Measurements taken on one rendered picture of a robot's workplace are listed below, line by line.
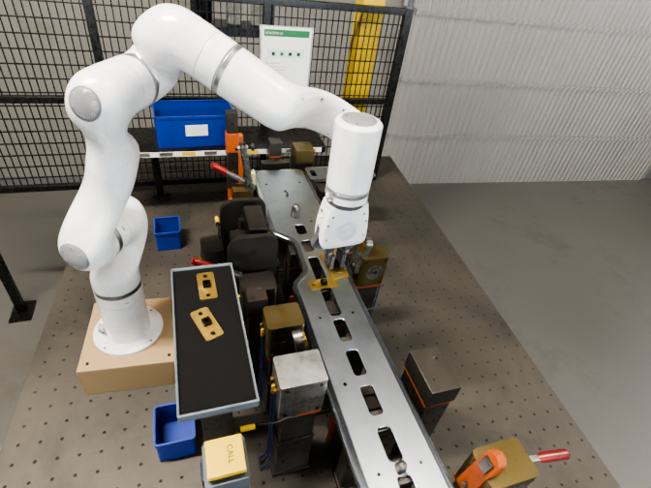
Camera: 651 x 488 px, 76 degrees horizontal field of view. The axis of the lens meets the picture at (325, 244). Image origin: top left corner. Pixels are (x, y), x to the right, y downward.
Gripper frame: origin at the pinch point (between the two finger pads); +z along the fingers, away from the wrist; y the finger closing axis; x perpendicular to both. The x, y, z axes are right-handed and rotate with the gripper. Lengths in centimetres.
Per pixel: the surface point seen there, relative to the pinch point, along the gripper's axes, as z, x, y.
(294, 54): -10, 116, 28
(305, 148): 19, 87, 26
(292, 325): 18.2, -1.4, -9.0
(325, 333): 26.1, 0.0, 0.9
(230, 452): 10.4, -29.3, -29.2
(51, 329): 56, 47, -71
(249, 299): 16.1, 7.5, -17.0
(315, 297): 26.0, 12.4, 2.9
